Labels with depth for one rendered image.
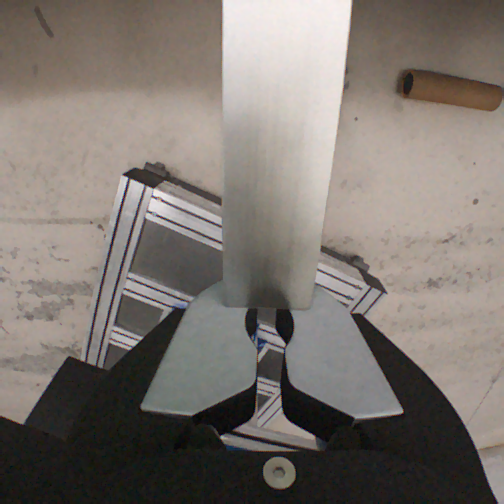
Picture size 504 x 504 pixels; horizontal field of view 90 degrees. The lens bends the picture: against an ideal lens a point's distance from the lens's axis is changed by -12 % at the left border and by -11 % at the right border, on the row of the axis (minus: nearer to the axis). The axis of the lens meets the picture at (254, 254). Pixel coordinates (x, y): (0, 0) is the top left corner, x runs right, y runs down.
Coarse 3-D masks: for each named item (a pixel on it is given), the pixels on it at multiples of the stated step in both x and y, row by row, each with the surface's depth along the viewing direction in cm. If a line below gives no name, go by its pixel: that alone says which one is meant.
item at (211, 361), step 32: (192, 320) 9; (224, 320) 9; (256, 320) 11; (192, 352) 8; (224, 352) 8; (256, 352) 8; (160, 384) 7; (192, 384) 7; (224, 384) 7; (256, 384) 7; (192, 416) 6; (224, 416) 7
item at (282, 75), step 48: (240, 0) 6; (288, 0) 6; (336, 0) 6; (240, 48) 6; (288, 48) 6; (336, 48) 6; (240, 96) 7; (288, 96) 7; (336, 96) 7; (240, 144) 7; (288, 144) 7; (240, 192) 8; (288, 192) 8; (240, 240) 8; (288, 240) 8; (240, 288) 9; (288, 288) 9
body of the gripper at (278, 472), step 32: (192, 448) 5; (224, 448) 5; (352, 448) 5; (128, 480) 4; (160, 480) 4; (192, 480) 5; (224, 480) 5; (256, 480) 5; (288, 480) 5; (320, 480) 5; (352, 480) 5; (384, 480) 5; (416, 480) 4
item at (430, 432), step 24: (384, 336) 9; (384, 360) 8; (408, 360) 8; (408, 384) 7; (432, 384) 7; (408, 408) 6; (432, 408) 6; (360, 432) 6; (384, 432) 6; (408, 432) 6; (432, 432) 6; (456, 432) 6; (408, 456) 5; (432, 456) 5; (456, 456) 5; (456, 480) 5; (480, 480) 5
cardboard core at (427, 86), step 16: (416, 80) 71; (432, 80) 71; (448, 80) 71; (464, 80) 71; (416, 96) 74; (432, 96) 74; (448, 96) 73; (464, 96) 72; (480, 96) 72; (496, 96) 71
